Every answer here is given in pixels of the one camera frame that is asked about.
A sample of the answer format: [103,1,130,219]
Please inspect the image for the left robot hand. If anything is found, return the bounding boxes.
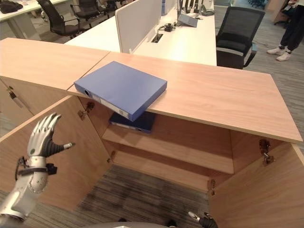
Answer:
[27,113,76,158]

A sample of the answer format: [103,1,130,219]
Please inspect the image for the blue file folder box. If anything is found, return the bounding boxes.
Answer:
[73,61,168,122]

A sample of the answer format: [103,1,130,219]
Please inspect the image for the wooden cabinet door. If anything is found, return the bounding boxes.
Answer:
[208,142,304,228]
[0,94,112,212]

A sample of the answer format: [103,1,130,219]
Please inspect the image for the cabinet key with tag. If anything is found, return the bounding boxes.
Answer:
[6,85,24,109]

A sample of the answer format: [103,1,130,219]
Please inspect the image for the neighbouring wooden cabinet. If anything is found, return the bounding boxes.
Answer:
[0,37,111,124]

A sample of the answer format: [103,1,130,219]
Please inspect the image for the dark blue file folder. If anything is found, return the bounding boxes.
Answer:
[109,111,157,134]

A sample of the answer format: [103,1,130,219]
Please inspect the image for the black office chair with armrests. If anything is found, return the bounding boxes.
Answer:
[37,0,89,40]

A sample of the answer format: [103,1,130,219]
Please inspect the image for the wooden cabinet shelf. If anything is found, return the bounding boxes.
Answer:
[102,127,235,174]

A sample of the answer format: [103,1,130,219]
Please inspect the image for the wooden office cabinet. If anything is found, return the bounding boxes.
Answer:
[67,51,304,198]

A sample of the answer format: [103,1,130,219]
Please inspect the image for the white office desk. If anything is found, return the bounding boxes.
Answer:
[64,4,218,67]

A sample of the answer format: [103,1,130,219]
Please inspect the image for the black mesh office chair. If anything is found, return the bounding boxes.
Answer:
[215,6,266,70]

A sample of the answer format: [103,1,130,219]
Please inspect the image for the black bag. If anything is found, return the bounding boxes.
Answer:
[0,0,24,14]

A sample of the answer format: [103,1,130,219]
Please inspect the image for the white desk partition screen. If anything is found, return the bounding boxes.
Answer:
[114,0,162,54]

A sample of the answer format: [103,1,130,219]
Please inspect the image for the grey laptop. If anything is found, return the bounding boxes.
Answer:
[176,13,198,28]

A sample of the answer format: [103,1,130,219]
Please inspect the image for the person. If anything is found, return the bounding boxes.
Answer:
[266,0,304,61]

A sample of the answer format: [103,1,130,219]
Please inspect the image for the black cable bundle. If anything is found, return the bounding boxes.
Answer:
[157,23,176,33]

